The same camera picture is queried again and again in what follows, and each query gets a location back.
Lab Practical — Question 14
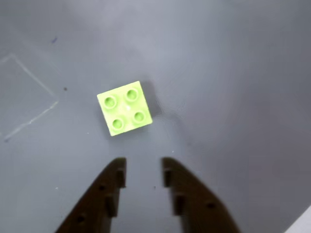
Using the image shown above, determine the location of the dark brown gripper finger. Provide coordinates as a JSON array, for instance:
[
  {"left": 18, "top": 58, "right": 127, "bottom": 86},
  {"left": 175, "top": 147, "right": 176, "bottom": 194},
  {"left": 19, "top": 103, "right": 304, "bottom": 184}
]
[
  {"left": 161, "top": 157, "right": 242, "bottom": 233},
  {"left": 54, "top": 157, "right": 127, "bottom": 233}
]

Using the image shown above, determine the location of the green lego block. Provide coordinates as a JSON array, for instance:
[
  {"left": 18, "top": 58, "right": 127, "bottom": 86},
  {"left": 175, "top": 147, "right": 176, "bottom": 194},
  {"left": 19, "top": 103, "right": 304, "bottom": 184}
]
[{"left": 96, "top": 81, "right": 153, "bottom": 137}]

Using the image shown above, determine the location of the grey mat with chalk square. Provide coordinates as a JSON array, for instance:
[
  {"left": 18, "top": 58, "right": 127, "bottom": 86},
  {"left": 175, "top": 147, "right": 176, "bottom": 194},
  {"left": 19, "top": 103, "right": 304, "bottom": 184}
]
[{"left": 0, "top": 0, "right": 311, "bottom": 233}]

